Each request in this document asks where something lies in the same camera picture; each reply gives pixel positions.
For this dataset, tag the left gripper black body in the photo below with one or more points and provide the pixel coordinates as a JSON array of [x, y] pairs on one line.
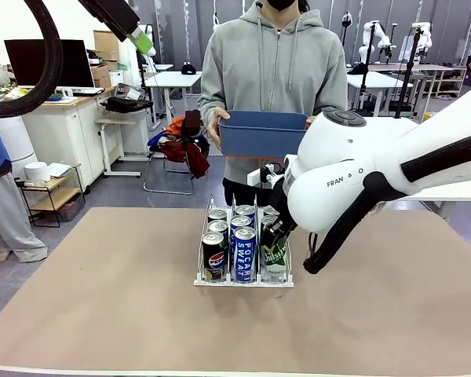
[[110, 9]]

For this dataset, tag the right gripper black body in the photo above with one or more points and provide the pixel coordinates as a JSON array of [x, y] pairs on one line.
[[280, 204]]

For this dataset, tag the blue Pocari Sweat can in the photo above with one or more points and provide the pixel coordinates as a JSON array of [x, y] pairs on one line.
[[245, 211], [240, 222], [245, 259]]

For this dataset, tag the blue plastic basket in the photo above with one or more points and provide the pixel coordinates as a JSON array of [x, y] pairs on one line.
[[259, 137]]

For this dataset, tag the white lab robot arm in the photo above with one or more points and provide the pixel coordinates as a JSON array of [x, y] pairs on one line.
[[367, 39], [426, 39]]

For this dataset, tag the person left forearm grey sleeve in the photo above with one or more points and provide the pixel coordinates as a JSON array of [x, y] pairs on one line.
[[335, 102]]

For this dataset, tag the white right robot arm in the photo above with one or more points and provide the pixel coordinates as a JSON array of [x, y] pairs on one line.
[[337, 157]]

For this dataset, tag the person right forearm grey sleeve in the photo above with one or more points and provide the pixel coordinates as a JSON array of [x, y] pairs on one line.
[[210, 102]]

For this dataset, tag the person left hand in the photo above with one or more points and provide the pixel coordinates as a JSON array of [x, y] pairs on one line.
[[311, 122]]

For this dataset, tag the person right hand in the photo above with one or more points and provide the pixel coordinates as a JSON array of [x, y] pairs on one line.
[[216, 125]]

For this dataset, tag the bystander white gloved hand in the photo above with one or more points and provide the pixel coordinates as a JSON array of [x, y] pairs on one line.
[[4, 74]]

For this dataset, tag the large cardboard box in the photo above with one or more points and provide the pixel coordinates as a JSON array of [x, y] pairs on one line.
[[104, 45]]

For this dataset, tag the person black trousers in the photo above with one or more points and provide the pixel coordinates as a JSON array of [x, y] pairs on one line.
[[239, 192]]

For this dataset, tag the white lab table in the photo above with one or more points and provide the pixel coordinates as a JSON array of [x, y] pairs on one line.
[[172, 78], [377, 78]]

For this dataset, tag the small cardboard box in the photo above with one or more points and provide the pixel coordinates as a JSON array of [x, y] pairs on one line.
[[101, 76]]

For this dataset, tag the black cap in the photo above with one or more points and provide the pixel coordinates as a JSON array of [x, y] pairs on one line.
[[188, 70]]

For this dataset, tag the clear acrylic can rack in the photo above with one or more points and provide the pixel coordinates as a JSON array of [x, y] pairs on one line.
[[243, 283]]

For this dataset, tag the black bag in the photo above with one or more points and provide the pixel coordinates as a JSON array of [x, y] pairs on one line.
[[125, 104]]

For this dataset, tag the dark brown rectangular object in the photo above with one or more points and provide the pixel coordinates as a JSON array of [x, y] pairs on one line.
[[192, 122]]

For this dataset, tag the black computer monitor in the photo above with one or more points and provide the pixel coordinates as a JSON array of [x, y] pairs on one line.
[[23, 63]]

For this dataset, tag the green bowl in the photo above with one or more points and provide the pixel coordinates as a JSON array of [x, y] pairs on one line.
[[53, 97]]

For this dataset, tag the white desk wooden top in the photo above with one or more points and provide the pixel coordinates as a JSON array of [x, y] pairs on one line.
[[82, 129]]

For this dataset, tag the white rolling side table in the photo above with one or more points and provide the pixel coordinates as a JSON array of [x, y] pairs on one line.
[[112, 149]]

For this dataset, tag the grey metal chair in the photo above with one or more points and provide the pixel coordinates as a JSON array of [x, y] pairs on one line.
[[169, 191]]

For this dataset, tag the red jacket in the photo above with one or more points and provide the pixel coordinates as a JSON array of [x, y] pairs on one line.
[[180, 151]]

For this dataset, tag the person grey hoodie torso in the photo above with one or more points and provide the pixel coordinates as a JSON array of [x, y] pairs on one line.
[[274, 70]]

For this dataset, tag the person black face mask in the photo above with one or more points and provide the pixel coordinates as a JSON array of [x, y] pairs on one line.
[[281, 3]]

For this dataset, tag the white paper stack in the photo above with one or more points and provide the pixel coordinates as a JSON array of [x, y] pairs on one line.
[[59, 169]]

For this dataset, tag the white air purifier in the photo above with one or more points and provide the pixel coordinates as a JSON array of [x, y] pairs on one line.
[[15, 137]]

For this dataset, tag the black tripod stand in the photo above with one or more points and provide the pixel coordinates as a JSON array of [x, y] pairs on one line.
[[367, 66], [410, 70]]

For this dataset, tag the white paper roll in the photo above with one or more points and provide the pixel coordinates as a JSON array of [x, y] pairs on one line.
[[37, 170]]

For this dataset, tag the yellow plastic crate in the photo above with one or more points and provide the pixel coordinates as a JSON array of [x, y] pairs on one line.
[[429, 116]]

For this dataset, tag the stand with white lamp head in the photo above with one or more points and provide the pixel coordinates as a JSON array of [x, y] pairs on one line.
[[347, 17]]

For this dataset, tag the light wooden shelf unit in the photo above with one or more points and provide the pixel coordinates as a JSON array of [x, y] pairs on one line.
[[451, 78]]

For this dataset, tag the bystander in maroon top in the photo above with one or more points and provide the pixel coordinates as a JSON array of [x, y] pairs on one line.
[[8, 220]]

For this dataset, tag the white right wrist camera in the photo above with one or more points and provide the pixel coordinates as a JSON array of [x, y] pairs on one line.
[[257, 177]]

